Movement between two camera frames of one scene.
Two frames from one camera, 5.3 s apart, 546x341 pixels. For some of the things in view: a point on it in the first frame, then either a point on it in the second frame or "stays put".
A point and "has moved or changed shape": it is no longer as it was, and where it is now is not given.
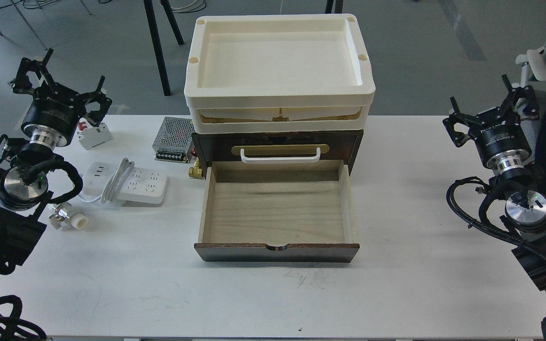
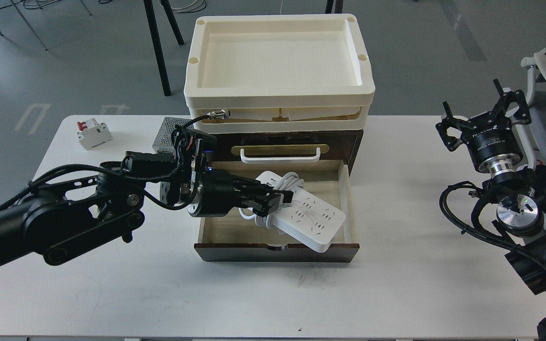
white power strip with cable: x=122 y=181 has moved or changed shape
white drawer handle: x=280 y=160 stays put
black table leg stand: x=164 y=82 stays put
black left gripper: x=52 y=117 -> x=216 y=192
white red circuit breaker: x=90 y=137 stays put
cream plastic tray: x=278 y=74 stays put
